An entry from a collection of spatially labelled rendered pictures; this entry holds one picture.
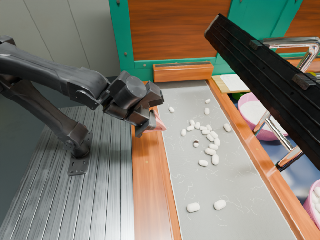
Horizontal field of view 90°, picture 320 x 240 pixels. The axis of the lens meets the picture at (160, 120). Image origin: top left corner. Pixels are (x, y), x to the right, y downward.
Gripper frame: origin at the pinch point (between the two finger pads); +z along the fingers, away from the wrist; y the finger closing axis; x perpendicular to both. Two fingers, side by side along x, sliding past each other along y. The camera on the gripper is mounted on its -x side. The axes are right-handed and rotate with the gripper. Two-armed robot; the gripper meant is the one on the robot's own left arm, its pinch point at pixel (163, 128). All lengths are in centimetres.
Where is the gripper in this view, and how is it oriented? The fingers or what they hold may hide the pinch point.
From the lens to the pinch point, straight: 52.3
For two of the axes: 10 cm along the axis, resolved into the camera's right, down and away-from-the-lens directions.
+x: -6.6, 5.8, 4.9
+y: -1.4, -7.3, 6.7
